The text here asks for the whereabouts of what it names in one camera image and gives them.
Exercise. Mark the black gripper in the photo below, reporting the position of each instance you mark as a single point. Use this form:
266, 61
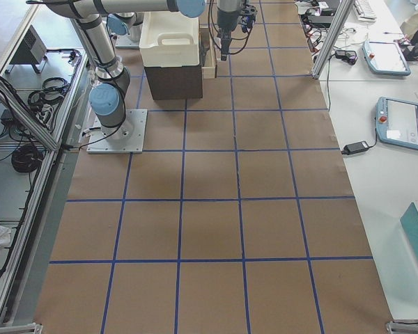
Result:
226, 21

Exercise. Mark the light wooden drawer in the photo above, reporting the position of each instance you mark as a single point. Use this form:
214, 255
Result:
207, 54

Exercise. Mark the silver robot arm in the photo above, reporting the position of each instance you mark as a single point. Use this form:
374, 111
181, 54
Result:
107, 100
246, 17

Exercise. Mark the white plastic tray bin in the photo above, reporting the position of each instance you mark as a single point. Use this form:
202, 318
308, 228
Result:
169, 40

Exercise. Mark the blue teach pendant far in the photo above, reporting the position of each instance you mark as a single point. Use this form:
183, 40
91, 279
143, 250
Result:
385, 58

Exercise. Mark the blue teach pendant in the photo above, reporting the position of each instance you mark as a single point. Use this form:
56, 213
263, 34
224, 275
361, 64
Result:
385, 58
397, 122

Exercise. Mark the small black power adapter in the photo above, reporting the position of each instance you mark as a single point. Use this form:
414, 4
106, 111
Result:
355, 148

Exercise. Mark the blue teach pendant near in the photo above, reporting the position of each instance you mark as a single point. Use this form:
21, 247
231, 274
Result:
397, 122

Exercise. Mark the grey electronics box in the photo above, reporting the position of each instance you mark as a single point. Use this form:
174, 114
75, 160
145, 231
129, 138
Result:
31, 51

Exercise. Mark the white drawer handle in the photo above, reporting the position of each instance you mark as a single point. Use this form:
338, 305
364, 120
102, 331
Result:
215, 41

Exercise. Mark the aluminium frame post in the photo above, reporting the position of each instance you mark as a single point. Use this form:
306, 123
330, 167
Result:
336, 26

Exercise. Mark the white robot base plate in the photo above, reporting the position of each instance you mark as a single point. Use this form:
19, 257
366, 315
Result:
129, 137

